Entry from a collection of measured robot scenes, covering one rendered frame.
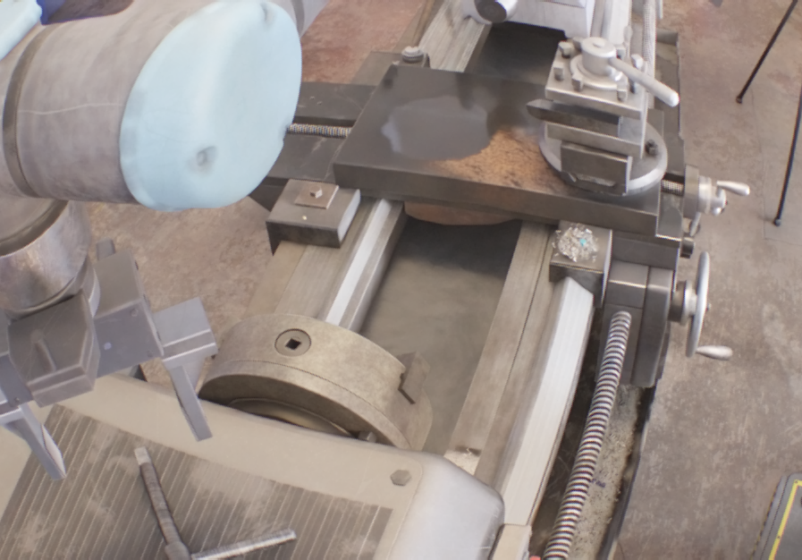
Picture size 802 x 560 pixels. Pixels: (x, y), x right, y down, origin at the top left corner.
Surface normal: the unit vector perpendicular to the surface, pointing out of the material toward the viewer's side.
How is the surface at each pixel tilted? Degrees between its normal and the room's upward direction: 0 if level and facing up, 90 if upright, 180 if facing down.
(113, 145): 76
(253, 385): 90
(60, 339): 0
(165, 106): 57
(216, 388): 90
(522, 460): 36
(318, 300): 0
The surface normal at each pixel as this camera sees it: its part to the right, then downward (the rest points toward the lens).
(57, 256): 0.77, 0.39
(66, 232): 0.92, 0.20
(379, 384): 0.60, -0.40
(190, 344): 0.37, 0.63
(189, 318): -0.09, -0.71
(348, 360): 0.36, -0.56
